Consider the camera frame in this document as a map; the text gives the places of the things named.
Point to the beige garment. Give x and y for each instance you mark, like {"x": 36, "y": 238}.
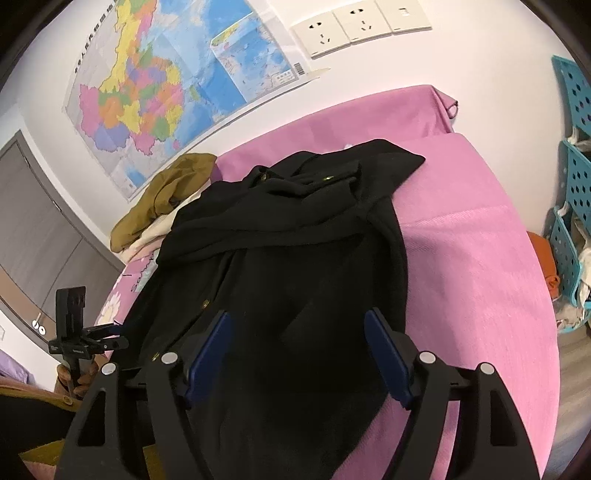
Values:
{"x": 147, "y": 240}

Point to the purple cloth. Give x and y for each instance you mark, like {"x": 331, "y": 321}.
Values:
{"x": 14, "y": 367}

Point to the teal perforated basket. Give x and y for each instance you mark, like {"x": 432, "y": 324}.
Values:
{"x": 577, "y": 180}
{"x": 575, "y": 92}
{"x": 565, "y": 258}

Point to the grey wardrobe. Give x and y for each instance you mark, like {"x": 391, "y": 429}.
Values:
{"x": 46, "y": 230}

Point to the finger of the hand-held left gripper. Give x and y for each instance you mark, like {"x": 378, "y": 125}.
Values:
{"x": 104, "y": 332}
{"x": 113, "y": 344}

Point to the person's left forearm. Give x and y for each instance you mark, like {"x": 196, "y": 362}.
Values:
{"x": 27, "y": 415}

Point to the white wall switch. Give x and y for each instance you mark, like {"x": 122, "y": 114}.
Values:
{"x": 404, "y": 16}

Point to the mustard garment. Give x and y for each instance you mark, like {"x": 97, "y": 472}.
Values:
{"x": 171, "y": 189}

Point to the pink daisy print blanket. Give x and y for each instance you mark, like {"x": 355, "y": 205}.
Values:
{"x": 461, "y": 277}

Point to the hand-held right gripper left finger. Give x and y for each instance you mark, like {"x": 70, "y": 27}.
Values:
{"x": 210, "y": 360}

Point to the black garment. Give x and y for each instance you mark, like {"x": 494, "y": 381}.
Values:
{"x": 286, "y": 258}

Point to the colourful wall map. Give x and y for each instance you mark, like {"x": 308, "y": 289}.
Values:
{"x": 161, "y": 83}

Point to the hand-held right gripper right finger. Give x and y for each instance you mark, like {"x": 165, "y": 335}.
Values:
{"x": 388, "y": 360}

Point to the white wall socket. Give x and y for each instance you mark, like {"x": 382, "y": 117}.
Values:
{"x": 319, "y": 34}
{"x": 362, "y": 21}

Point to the orange cloth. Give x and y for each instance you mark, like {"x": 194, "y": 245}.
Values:
{"x": 542, "y": 258}

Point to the person's left hand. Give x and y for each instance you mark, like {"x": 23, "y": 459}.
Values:
{"x": 87, "y": 376}

